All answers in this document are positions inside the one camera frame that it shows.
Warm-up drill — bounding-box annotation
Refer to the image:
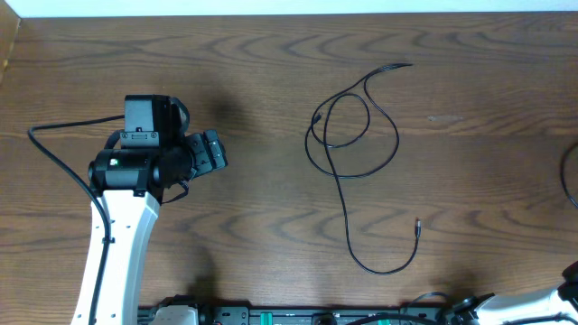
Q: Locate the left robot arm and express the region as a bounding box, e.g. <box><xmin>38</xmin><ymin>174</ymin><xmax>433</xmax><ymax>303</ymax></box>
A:
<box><xmin>72</xmin><ymin>95</ymin><xmax>228</xmax><ymax>324</ymax></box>

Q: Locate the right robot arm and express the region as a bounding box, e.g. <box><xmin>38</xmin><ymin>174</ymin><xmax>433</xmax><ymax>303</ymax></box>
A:
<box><xmin>443</xmin><ymin>262</ymin><xmax>577</xmax><ymax>325</ymax></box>

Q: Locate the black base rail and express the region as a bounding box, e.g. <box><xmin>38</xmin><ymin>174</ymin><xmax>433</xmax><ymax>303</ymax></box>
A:
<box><xmin>135</xmin><ymin>293</ymin><xmax>556</xmax><ymax>325</ymax></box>

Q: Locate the black usb cable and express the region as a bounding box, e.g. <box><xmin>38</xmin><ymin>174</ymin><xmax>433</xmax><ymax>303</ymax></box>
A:
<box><xmin>304</xmin><ymin>61</ymin><xmax>422</xmax><ymax>276</ymax></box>

